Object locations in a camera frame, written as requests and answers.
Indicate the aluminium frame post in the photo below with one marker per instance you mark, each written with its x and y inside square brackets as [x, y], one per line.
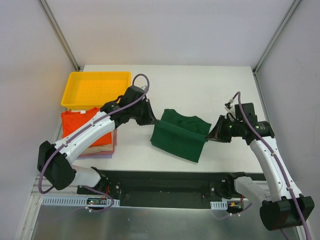
[59, 34]
[294, 5]

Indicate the lilac folded t-shirt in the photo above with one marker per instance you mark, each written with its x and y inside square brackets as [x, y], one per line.
[95, 156]

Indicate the green t-shirt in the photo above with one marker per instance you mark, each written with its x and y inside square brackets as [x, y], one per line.
[181, 136]

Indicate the orange folded t-shirt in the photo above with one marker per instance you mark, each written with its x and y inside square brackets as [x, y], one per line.
[72, 120]

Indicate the pink folded t-shirt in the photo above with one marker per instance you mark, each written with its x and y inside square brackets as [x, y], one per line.
[114, 140]

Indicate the right aluminium frame post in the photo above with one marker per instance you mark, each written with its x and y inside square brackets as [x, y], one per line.
[294, 5]

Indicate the beige folded t-shirt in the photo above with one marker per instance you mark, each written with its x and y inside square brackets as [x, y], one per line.
[100, 149]

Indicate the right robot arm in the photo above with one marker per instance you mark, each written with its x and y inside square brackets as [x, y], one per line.
[283, 205]

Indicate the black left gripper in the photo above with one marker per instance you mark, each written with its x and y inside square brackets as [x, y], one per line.
[146, 113]

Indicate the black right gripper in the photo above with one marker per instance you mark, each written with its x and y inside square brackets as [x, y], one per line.
[222, 129]

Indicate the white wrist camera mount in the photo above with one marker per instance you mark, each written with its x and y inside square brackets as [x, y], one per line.
[229, 107]

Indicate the white slotted cable duct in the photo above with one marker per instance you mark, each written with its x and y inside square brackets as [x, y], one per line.
[79, 201]

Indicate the aluminium front rail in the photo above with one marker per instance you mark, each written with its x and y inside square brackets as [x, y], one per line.
[72, 189]

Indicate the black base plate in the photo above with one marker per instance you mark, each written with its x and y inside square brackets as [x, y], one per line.
[155, 189]

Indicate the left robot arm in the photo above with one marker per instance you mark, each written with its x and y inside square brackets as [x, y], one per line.
[55, 160]

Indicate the left aluminium frame post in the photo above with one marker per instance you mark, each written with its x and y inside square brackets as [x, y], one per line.
[59, 34]

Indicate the yellow plastic tray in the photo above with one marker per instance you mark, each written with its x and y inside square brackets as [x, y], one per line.
[88, 89]

